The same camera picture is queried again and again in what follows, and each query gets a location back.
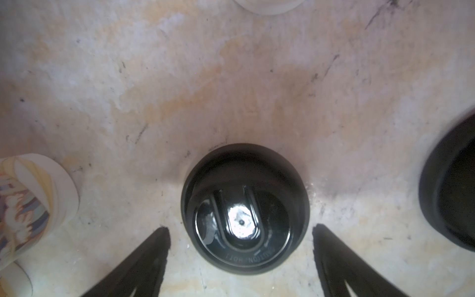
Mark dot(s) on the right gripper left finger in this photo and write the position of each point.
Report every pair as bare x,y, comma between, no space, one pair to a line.
141,274

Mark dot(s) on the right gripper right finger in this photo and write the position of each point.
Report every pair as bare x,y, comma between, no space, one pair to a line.
340,268

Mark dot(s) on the black cup lid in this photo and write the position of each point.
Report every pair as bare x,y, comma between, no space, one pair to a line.
447,185
245,208

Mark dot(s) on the tall paper cup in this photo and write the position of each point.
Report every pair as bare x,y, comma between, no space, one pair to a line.
37,197

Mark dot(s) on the paper cup red flowers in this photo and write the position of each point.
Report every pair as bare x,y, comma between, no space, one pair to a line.
269,7

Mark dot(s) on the black cup lid front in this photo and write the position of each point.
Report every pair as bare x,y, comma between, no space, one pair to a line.
447,185

